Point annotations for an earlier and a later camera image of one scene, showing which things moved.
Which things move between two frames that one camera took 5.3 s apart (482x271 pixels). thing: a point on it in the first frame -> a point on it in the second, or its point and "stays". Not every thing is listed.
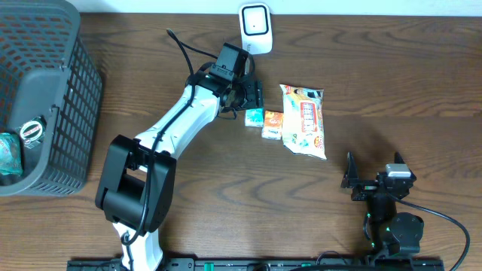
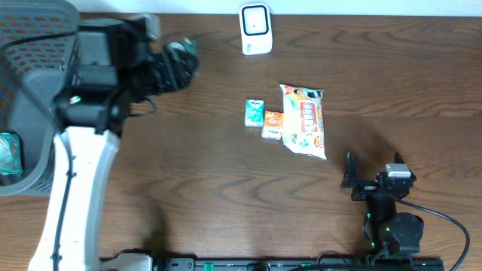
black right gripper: x=351 y=179 stays
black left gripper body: x=254 y=95 -> x=166 y=70
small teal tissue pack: x=254 y=117 stays
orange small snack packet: x=273 y=125 stays
